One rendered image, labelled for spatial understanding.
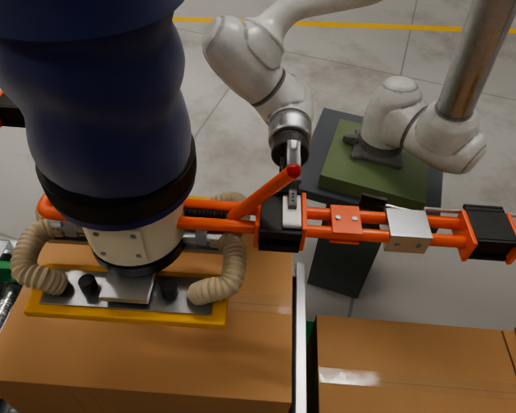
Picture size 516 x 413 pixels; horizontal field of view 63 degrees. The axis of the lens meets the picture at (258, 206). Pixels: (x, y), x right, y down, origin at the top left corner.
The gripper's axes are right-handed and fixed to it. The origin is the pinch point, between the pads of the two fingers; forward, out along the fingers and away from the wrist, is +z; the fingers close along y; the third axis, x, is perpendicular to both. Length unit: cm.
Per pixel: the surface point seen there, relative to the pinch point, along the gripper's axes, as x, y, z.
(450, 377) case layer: -55, 69, -2
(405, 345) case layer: -43, 69, -11
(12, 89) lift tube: 32.3, -29.1, 8.7
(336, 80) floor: -50, 125, -249
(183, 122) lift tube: 16.5, -20.1, 0.8
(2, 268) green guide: 83, 60, -23
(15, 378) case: 50, 29, 19
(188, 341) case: 17.9, 28.7, 9.9
